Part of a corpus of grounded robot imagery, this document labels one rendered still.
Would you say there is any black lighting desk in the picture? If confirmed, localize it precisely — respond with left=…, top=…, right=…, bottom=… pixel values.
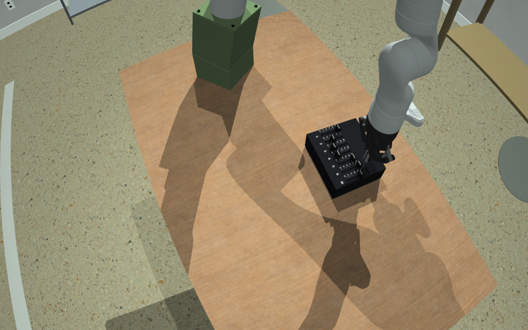
left=305, top=118, right=386, bottom=199

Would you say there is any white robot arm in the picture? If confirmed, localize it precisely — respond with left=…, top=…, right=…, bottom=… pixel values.
left=210, top=0, right=443, bottom=134

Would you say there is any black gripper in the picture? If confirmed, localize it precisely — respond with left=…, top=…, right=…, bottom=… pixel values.
left=359, top=114, right=399, bottom=164

